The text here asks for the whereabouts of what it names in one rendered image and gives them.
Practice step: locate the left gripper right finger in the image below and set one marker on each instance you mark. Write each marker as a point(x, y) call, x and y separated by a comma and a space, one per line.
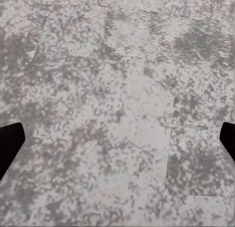
point(227, 138)

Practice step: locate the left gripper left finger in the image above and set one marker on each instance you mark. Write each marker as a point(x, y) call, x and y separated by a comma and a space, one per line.
point(12, 138)

